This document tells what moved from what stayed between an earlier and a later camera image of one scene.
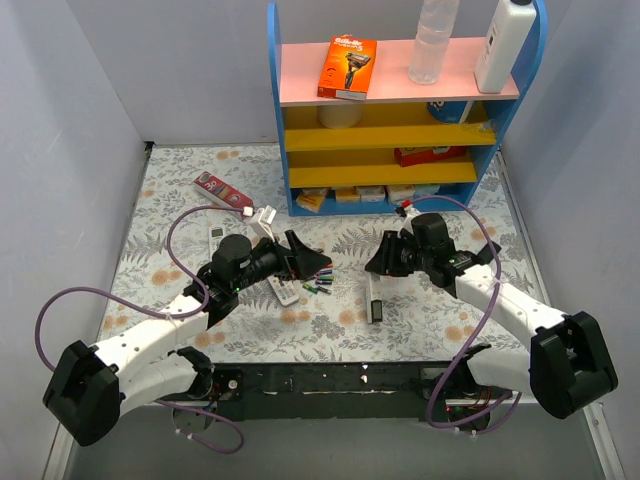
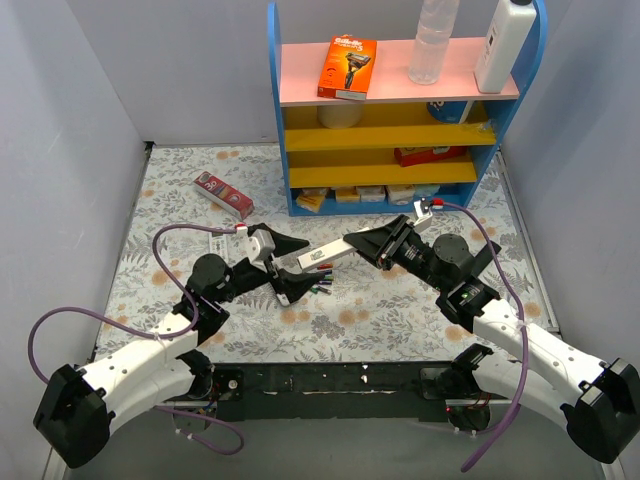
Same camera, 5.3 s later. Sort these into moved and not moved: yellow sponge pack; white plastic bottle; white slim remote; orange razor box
Moved: white slim remote
Not moved: yellow sponge pack; white plastic bottle; orange razor box
